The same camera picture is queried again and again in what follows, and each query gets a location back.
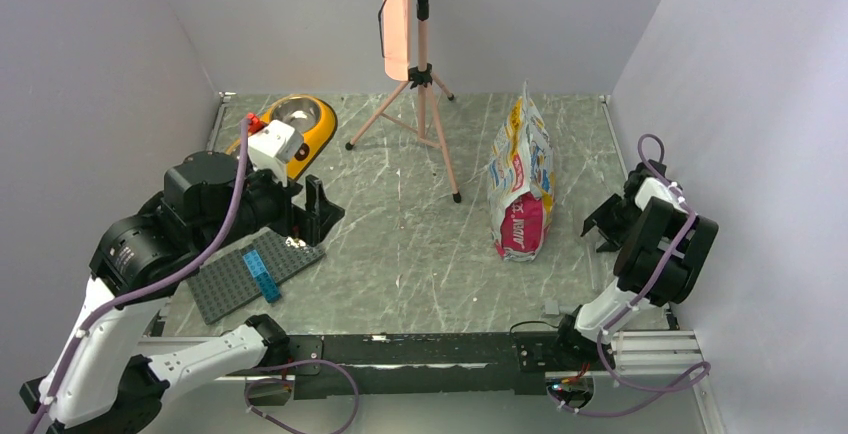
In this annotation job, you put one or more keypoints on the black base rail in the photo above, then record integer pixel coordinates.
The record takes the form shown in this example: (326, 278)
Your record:
(523, 363)

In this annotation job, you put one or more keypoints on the blue building brick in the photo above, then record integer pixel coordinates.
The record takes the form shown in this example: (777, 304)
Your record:
(261, 276)

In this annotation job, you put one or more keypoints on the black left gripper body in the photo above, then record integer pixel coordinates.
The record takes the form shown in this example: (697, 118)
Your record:
(267, 202)

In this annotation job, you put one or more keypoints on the grey building baseplate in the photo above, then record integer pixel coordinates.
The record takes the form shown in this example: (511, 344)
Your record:
(225, 285)

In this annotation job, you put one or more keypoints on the pet food bag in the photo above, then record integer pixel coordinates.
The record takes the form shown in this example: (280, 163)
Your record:
(521, 191)

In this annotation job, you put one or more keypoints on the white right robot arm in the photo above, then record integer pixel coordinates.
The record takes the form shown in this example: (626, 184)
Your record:
(661, 248)

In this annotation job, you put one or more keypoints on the yellow double pet bowl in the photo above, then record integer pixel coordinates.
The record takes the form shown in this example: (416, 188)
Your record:
(314, 118)

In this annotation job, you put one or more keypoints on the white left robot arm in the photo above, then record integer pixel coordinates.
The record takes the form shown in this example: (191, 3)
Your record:
(100, 383)

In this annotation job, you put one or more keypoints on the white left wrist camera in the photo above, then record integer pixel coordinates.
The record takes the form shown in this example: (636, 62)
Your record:
(271, 146)

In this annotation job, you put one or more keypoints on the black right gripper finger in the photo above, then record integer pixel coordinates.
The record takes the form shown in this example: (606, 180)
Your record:
(606, 218)
(612, 241)

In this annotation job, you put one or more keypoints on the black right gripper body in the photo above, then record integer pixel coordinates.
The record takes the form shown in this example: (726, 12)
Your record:
(623, 222)

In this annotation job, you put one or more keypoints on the pink tripod stand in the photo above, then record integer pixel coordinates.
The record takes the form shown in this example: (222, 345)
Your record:
(424, 81)

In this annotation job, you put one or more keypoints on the pink light panel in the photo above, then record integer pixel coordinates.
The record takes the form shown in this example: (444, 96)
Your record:
(393, 22)

